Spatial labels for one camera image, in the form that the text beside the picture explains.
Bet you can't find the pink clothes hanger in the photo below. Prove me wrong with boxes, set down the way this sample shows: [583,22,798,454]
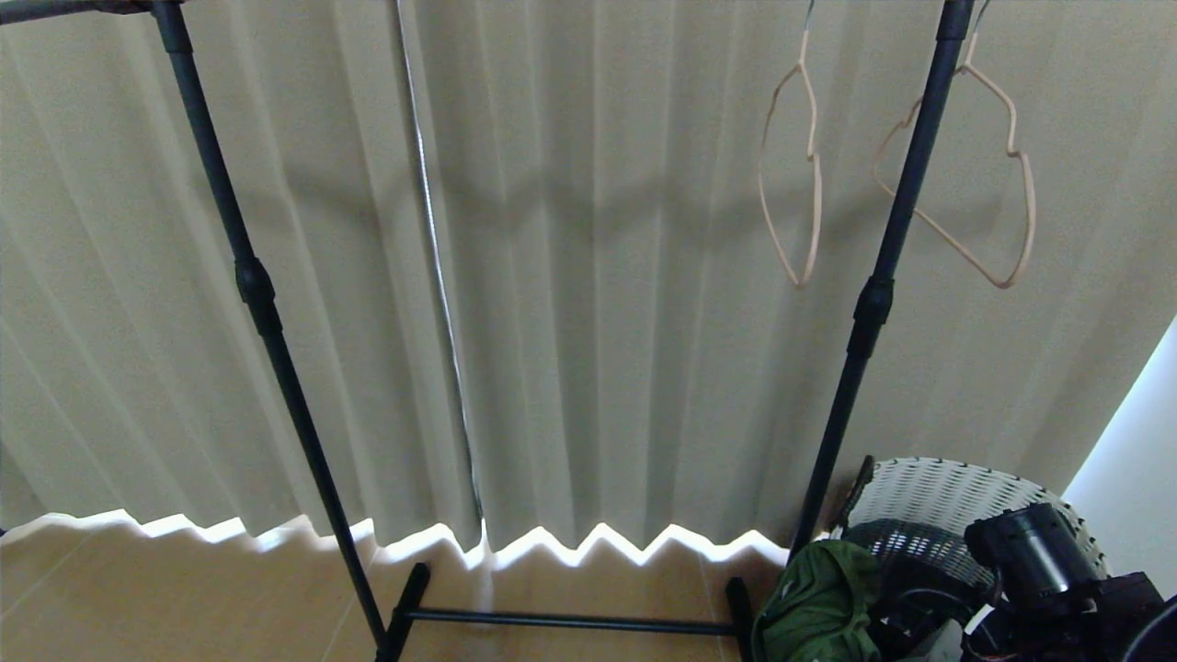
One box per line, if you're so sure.
[758,0,825,290]
[871,0,1038,291]

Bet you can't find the black clothes rack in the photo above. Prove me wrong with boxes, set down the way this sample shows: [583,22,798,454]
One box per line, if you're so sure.
[0,0,976,662]

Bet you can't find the white laundry basket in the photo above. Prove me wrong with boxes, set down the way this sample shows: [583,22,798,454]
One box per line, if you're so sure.
[832,456,1110,662]

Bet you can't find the beige curtain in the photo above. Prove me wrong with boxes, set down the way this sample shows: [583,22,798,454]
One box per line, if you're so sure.
[0,0,1177,567]

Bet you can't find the green garment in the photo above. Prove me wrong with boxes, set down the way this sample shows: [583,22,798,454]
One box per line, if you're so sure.
[751,539,885,662]

